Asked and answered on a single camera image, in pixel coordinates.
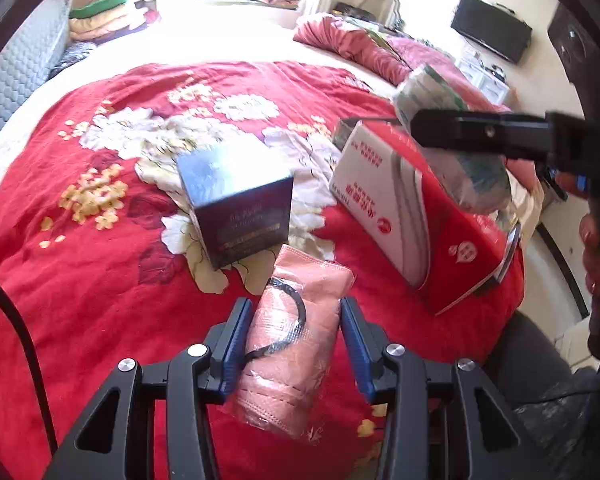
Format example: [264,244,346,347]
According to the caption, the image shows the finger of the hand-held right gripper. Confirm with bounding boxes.
[410,107,551,158]

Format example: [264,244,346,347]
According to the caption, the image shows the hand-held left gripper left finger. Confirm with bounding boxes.
[42,297,255,480]

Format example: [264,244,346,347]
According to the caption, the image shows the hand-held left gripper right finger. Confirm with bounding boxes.
[340,296,536,480]

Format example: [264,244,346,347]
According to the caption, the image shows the pink face mask pack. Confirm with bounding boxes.
[220,244,355,441]

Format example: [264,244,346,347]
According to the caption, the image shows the green tissue pack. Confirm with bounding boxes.
[392,62,512,213]

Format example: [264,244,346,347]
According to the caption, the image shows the person's right hand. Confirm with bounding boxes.
[579,214,600,313]

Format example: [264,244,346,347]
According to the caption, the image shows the white cabinet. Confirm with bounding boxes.
[455,45,513,106]

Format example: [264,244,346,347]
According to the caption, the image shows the red tissue box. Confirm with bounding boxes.
[329,119,523,316]

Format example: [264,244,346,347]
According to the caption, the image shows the black flat television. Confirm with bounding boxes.
[450,0,533,66]

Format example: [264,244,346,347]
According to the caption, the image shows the black cardboard box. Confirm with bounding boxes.
[175,142,296,271]

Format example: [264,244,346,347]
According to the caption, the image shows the dressing table mirror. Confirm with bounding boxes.
[362,0,406,28]

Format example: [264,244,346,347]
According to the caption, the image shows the red floral blanket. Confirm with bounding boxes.
[0,60,526,480]

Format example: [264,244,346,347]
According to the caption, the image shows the pink quilt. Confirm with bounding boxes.
[293,12,511,111]

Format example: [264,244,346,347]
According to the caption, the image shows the person's leg dark trousers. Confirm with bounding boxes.
[485,310,600,480]

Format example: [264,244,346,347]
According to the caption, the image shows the bed with cream sheet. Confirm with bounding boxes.
[0,10,588,321]

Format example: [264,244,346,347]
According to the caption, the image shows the dark patterned pillow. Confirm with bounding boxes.
[47,40,98,81]

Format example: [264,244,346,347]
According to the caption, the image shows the pink folded blanket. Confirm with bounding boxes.
[72,22,148,42]

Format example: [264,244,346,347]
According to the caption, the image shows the grey quilted headboard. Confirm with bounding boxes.
[0,0,73,158]

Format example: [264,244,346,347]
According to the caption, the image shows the yellow folded blanket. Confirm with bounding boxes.
[70,10,143,31]

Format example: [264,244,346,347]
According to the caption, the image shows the dark red clothes pile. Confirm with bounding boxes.
[115,0,161,23]

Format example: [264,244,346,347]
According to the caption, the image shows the green folded blanket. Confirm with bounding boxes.
[70,0,131,18]

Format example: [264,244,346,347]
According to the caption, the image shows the black cable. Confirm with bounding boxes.
[0,267,58,451]

